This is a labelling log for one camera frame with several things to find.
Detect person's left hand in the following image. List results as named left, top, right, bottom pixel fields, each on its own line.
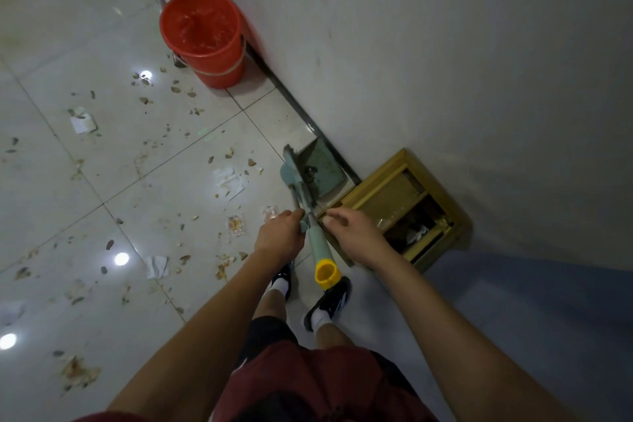
left=254, top=208, right=307, bottom=267

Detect person's right hand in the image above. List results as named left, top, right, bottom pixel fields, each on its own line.
left=321, top=207, right=392, bottom=269

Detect green dustpan with yellow-capped handle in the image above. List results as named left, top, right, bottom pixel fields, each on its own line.
left=279, top=136, right=358, bottom=291

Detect person's right forearm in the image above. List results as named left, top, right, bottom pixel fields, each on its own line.
left=365, top=248, right=580, bottom=422

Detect person's left forearm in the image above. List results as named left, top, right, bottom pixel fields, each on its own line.
left=106, top=249, right=297, bottom=422

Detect person's black left shoe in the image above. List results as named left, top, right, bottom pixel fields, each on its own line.
left=270, top=262, right=295, bottom=301

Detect person's black shoe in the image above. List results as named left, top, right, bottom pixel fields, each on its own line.
left=303, top=276, right=353, bottom=333
left=270, top=262, right=295, bottom=301

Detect yellow wooden cabinet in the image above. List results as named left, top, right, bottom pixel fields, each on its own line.
left=319, top=148, right=473, bottom=274

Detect white paper scrap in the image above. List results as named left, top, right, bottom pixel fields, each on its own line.
left=213, top=167, right=248, bottom=201
left=69, top=107, right=99, bottom=136
left=144, top=255, right=170, bottom=280

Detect person's black right shoe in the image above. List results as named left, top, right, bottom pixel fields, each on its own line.
left=303, top=276, right=353, bottom=333

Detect black baseboard strip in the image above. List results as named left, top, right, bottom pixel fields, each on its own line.
left=245, top=43, right=363, bottom=186

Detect person's left leg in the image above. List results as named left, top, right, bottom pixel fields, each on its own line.
left=253, top=288, right=290, bottom=324

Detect person's leg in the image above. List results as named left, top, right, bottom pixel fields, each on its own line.
left=315, top=320, right=355, bottom=351
left=253, top=288, right=290, bottom=324

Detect person's right leg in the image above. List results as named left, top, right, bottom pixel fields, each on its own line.
left=315, top=320, right=355, bottom=351

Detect person's black shorts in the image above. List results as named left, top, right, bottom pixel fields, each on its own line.
left=232, top=315, right=426, bottom=403

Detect scattered brown shell debris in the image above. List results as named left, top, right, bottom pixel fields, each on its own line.
left=0, top=63, right=265, bottom=395

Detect person's maroon shirt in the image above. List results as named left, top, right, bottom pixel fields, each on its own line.
left=74, top=340, right=438, bottom=422

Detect red plastic bucket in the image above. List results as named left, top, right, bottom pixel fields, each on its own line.
left=159, top=0, right=246, bottom=90

